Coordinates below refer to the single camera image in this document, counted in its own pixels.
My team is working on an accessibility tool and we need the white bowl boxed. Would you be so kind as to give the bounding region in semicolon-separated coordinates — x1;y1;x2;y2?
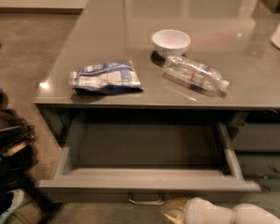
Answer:
151;29;191;58

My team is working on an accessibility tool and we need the grey drawer cabinet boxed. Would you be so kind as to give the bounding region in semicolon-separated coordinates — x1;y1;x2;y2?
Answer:
35;0;280;203

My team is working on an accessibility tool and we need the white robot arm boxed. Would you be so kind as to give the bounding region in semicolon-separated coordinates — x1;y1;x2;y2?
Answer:
161;197;280;224

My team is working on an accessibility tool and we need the grey drawer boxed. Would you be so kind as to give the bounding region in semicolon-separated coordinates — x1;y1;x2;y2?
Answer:
229;110;280;152
237;154;280;179
39;109;260;205

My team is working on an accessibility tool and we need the clear plastic water bottle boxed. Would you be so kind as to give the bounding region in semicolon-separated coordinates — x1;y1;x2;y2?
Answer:
163;56;230;91

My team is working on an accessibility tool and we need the white shoe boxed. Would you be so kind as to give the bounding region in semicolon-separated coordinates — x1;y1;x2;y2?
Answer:
0;189;24;224

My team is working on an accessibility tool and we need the grey right top drawer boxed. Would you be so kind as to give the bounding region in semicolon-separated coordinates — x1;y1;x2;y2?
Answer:
229;110;280;152

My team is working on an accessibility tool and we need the black bag on chair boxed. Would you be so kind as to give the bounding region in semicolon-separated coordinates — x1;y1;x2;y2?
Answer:
0;90;36;188

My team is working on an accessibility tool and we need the grey right middle drawer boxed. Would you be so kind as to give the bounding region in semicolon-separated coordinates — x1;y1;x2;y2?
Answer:
237;154;280;179

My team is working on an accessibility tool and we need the blue white snack bag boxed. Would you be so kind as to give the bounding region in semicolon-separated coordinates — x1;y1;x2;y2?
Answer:
69;60;143;95

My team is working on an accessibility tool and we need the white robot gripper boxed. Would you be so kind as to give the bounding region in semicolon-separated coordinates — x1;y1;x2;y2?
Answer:
161;198;235;224

